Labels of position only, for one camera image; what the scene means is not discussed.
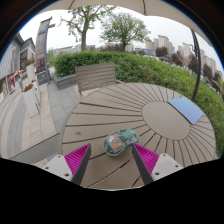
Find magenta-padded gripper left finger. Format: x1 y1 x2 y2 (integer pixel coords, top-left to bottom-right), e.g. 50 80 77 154
41 143 92 187

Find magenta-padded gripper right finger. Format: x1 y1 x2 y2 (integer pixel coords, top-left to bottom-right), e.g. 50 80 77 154
131 143 184 186

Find blue mouse pad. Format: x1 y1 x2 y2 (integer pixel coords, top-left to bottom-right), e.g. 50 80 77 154
166 96 205 126

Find white planter with flowers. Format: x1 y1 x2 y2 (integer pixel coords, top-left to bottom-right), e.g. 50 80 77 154
22 58 37 84
22 82 42 119

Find green hedge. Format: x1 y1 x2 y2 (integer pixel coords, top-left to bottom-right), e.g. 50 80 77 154
52 50 224 158

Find brown slatted chair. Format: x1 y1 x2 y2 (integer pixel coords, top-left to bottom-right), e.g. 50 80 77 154
74 62 123 98

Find curved black parasol pole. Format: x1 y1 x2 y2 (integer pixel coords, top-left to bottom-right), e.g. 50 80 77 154
189 29 203 103

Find grey shopfront building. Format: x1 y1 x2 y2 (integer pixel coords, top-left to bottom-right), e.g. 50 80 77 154
0 33 36 103

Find tall grey sign pillar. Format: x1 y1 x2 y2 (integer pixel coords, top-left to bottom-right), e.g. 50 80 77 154
34 16 56 86

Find distant apartment blocks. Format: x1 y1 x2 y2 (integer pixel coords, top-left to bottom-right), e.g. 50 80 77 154
144 34 218 75

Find thin-trunked sparse tree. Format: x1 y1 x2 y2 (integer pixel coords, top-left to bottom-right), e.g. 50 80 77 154
60 4 116 53

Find round bushy tree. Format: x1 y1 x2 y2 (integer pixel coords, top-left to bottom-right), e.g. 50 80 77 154
99 12 152 53

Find beige parasol canopy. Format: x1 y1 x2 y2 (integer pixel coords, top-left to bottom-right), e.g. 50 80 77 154
39 0 214 48

